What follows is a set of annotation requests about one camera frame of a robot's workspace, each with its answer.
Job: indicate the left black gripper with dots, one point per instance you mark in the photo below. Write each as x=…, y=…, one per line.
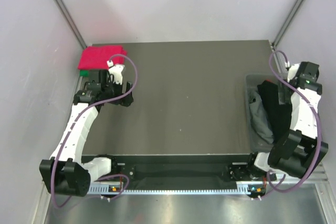
x=125, y=101

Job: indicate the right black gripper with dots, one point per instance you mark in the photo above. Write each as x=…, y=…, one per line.
x=284, y=97

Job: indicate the black t shirt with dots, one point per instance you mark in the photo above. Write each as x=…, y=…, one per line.
x=279, y=116

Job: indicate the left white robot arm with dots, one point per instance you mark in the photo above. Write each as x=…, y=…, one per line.
x=64, y=173

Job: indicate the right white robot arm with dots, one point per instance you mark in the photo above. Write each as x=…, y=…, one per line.
x=297, y=152

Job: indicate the grey t shirt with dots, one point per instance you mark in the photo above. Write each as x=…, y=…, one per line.
x=259, y=118

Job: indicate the folded pink t shirt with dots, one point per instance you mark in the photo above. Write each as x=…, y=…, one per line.
x=96, y=57

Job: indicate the folded green t shirt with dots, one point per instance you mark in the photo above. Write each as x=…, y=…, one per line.
x=84, y=73

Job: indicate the clear plastic bin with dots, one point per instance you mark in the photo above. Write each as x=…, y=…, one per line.
x=257, y=144

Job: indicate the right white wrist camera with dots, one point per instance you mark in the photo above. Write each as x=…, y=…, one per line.
x=291, y=73

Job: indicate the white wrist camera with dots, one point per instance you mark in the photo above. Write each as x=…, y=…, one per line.
x=291, y=73
x=116, y=72

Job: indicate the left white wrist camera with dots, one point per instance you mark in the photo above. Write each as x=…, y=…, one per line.
x=116, y=72

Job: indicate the aluminium frame rail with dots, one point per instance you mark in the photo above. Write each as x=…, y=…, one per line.
x=317, y=176

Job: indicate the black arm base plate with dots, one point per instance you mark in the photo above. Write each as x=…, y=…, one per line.
x=186, y=172

